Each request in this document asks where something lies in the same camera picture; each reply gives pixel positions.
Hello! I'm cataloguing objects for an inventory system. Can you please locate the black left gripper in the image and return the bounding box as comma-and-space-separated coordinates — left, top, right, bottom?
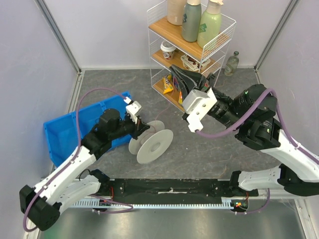
109, 114, 150, 140

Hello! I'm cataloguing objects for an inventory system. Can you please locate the white cable spool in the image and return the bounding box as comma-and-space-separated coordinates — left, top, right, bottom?
129, 120, 173, 164

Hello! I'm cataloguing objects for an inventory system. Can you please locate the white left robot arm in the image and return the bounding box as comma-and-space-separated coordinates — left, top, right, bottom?
19, 103, 150, 232

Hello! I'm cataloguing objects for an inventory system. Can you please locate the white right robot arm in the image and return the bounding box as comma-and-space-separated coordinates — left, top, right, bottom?
170, 65, 319, 197

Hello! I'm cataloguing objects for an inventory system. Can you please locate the blue snack box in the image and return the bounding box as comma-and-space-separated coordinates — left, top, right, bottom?
172, 76, 179, 90

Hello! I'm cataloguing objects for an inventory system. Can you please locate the orange sponge box front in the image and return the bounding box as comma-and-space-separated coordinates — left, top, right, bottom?
178, 91, 183, 105

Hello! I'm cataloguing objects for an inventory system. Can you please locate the white yogurt tub pack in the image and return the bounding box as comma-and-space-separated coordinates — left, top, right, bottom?
180, 54, 211, 72

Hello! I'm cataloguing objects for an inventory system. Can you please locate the yellow candy bag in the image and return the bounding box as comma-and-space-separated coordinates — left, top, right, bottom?
162, 74, 174, 94

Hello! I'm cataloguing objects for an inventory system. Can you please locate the paper coffee cup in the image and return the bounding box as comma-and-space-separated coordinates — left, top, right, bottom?
160, 41, 176, 60

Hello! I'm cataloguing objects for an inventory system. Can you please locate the clear glass bottle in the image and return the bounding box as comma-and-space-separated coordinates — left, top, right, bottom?
224, 51, 239, 76

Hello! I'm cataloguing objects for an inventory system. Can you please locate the light green pump bottle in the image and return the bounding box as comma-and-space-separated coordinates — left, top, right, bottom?
197, 0, 223, 48

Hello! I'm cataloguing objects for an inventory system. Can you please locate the grey green pump bottle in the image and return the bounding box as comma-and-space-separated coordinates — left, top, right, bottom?
181, 0, 201, 42

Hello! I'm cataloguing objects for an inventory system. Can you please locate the beige pump bottle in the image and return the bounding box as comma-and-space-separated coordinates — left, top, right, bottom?
167, 0, 187, 26

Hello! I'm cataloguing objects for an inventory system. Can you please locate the blue plastic divided bin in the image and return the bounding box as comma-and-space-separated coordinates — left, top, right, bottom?
43, 95, 127, 167

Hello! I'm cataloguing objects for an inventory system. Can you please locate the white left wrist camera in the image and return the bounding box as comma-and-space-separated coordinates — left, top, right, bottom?
124, 97, 142, 124

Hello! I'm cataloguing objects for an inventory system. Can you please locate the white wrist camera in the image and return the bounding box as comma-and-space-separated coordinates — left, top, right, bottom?
182, 87, 217, 132
124, 97, 142, 124

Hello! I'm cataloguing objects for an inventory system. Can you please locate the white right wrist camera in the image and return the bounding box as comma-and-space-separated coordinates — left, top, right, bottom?
182, 87, 217, 132

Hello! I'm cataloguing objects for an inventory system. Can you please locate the white wire shelf rack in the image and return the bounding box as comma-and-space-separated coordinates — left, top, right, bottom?
147, 0, 236, 111

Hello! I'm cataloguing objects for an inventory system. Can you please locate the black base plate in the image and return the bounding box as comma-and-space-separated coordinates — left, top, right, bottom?
95, 179, 259, 204

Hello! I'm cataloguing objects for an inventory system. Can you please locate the grey slotted cable duct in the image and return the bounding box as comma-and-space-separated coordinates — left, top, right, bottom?
70, 197, 234, 210

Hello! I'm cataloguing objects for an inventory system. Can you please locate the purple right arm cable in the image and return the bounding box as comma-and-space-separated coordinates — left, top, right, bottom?
195, 89, 319, 215

